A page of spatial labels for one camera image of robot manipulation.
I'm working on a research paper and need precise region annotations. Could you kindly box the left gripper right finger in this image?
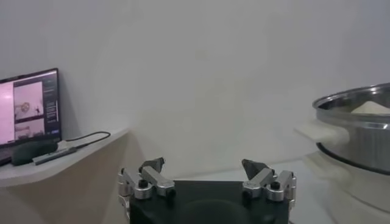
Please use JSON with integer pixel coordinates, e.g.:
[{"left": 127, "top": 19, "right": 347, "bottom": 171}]
[{"left": 241, "top": 158, "right": 297, "bottom": 209}]

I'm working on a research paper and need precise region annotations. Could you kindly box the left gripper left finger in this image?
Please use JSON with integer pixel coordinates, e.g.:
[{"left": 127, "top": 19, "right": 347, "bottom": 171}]
[{"left": 118, "top": 156, "right": 177, "bottom": 211}]

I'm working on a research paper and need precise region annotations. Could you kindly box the white steamed baozi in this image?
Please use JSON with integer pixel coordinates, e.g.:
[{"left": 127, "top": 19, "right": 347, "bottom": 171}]
[{"left": 350, "top": 100, "right": 390, "bottom": 116}]

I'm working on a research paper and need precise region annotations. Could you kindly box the stainless steel steamer basket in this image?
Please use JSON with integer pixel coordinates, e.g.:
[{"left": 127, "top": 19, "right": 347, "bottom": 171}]
[{"left": 294, "top": 82, "right": 390, "bottom": 177}]

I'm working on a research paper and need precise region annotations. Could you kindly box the white side table with mouse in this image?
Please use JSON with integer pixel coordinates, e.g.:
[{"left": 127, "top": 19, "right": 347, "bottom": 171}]
[{"left": 0, "top": 127, "right": 147, "bottom": 224}]

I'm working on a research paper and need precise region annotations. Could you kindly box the white electric cooker base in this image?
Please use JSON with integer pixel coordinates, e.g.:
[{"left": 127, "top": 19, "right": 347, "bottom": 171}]
[{"left": 303, "top": 145, "right": 390, "bottom": 224}]

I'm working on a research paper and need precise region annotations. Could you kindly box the grey usb hub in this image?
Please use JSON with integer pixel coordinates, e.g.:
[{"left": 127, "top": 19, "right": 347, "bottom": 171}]
[{"left": 32, "top": 146, "right": 79, "bottom": 166}]

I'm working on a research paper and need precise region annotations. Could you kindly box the black computer mouse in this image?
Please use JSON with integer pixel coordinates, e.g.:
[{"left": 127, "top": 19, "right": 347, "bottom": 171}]
[{"left": 10, "top": 139, "right": 59, "bottom": 167}]

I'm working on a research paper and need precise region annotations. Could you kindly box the computer monitor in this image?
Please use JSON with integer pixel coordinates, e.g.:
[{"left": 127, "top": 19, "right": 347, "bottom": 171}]
[{"left": 0, "top": 67, "right": 63, "bottom": 167}]

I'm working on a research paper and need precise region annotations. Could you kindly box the black usb hub cable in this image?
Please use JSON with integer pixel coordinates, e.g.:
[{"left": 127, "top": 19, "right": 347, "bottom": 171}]
[{"left": 62, "top": 130, "right": 112, "bottom": 150}]

